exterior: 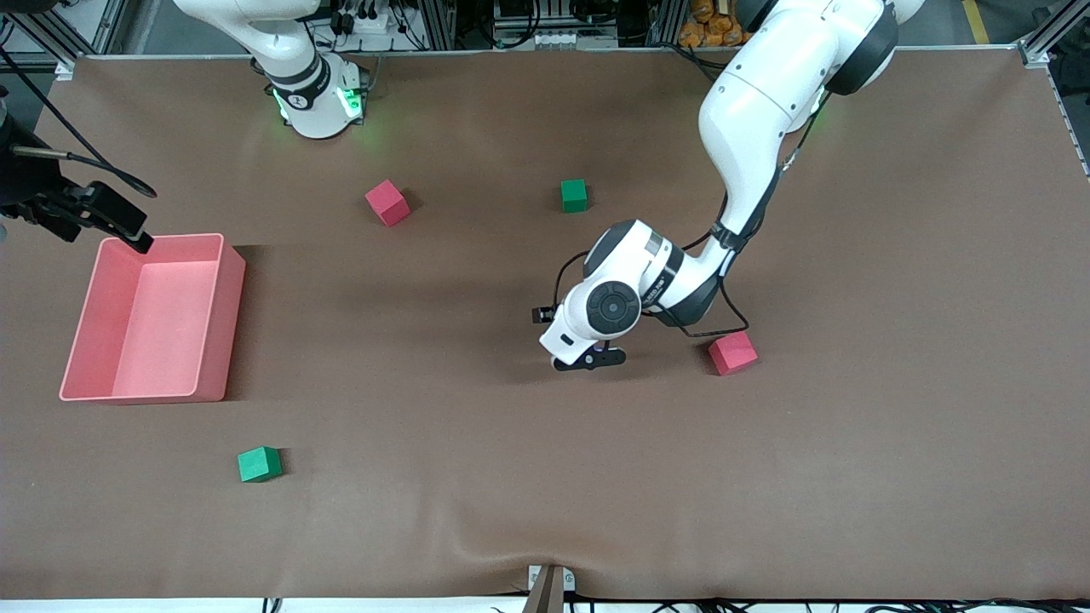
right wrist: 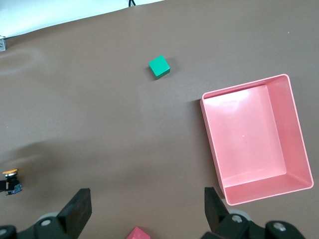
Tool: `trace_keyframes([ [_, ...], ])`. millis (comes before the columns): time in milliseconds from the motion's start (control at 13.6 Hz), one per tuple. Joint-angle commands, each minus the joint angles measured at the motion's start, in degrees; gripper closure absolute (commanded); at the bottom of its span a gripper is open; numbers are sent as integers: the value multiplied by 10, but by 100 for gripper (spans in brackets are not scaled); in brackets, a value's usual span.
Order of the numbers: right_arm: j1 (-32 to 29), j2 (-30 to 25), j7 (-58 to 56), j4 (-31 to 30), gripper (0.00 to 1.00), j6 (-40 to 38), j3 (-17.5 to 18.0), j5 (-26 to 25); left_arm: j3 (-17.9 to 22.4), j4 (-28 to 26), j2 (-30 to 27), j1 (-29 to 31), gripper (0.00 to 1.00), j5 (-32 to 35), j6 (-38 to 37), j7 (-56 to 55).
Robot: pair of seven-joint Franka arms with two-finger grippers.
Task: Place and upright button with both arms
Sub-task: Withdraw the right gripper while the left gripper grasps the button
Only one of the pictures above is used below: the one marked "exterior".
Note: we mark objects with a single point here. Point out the green foam cube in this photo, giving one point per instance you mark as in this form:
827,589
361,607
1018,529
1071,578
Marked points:
259,464
574,195

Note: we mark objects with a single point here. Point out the orange bagged items pile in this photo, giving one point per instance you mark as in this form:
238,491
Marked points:
711,25

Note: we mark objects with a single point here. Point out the pink foam cube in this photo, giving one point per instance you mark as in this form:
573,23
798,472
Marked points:
387,203
734,354

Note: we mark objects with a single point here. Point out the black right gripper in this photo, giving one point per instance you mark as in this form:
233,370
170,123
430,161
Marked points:
44,207

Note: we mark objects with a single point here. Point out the grey metal table bracket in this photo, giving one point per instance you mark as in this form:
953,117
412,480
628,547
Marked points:
549,586

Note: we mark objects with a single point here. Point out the white power strip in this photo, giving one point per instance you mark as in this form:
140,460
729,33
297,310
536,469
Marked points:
366,24

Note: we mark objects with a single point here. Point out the aluminium frame profile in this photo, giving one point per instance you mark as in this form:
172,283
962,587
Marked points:
438,21
664,21
1035,47
77,34

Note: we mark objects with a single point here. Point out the brown table mat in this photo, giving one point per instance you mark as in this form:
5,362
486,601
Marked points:
545,468

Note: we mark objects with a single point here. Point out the pink plastic bin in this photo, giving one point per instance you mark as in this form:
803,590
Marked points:
153,340

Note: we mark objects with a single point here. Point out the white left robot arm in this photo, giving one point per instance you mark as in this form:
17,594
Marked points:
749,111

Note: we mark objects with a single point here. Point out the white terminal block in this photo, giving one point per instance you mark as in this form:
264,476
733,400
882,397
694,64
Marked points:
575,39

